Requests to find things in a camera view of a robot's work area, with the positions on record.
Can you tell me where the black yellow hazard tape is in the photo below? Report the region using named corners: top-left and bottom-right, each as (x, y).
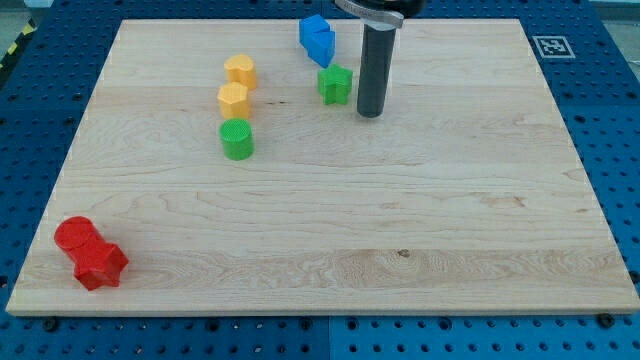
top-left (1, 18), bottom-right (37, 71)

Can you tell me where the red star block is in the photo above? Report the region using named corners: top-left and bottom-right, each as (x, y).
top-left (70, 243), bottom-right (129, 291)

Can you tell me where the green star block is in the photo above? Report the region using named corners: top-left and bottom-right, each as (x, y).
top-left (317, 64), bottom-right (353, 105)

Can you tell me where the blue moon block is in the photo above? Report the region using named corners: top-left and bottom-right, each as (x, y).
top-left (306, 31), bottom-right (336, 68)

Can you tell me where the white fiducial marker tag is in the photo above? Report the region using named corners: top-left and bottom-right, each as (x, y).
top-left (532, 35), bottom-right (575, 59)

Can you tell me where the yellow heart block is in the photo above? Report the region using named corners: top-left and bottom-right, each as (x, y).
top-left (224, 54), bottom-right (257, 90)

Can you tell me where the black mount with grey clamp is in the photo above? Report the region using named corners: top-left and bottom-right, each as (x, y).
top-left (334, 0), bottom-right (426, 29)

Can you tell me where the wooden board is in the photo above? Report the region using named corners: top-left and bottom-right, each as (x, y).
top-left (7, 19), bottom-right (639, 317)

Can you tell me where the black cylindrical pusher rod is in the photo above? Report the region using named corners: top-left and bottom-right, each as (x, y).
top-left (357, 24), bottom-right (396, 118)

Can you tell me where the red cylinder block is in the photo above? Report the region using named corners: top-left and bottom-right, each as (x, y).
top-left (54, 216), bottom-right (100, 265)

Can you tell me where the green cylinder block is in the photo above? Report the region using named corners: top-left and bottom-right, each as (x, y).
top-left (219, 118), bottom-right (254, 161)

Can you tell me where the yellow hexagon block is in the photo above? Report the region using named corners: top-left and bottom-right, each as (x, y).
top-left (217, 82), bottom-right (251, 119)

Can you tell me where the blue cube block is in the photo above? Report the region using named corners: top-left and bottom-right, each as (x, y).
top-left (298, 14), bottom-right (330, 47)

